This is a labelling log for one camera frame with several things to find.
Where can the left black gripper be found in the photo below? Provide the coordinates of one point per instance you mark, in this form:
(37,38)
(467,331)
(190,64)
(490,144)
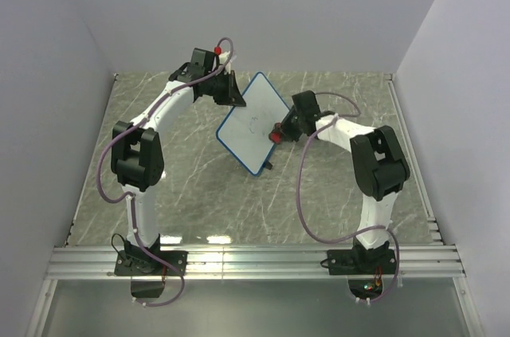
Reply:
(233,96)

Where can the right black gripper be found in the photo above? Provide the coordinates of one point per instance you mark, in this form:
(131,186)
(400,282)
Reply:
(293,137)

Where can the red bone-shaped eraser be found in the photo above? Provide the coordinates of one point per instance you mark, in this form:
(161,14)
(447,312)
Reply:
(276,134)

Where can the blue framed whiteboard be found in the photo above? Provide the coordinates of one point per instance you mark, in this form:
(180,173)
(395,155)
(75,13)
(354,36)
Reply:
(244,132)

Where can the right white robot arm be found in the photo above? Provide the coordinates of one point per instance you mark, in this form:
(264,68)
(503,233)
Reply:
(380,170)

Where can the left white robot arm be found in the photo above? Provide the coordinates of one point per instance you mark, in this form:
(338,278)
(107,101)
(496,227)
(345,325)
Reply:
(137,155)

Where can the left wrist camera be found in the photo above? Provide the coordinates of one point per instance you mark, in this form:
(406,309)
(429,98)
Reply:
(223,60)

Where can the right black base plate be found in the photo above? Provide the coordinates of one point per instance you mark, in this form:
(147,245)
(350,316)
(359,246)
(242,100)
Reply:
(358,261)

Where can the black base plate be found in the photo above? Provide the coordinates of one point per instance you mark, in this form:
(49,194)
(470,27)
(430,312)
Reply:
(358,261)
(146,266)

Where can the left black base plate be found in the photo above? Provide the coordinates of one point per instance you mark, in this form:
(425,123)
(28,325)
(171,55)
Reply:
(146,266)

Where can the aluminium rail frame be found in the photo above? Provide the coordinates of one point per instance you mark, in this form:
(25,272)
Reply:
(252,270)

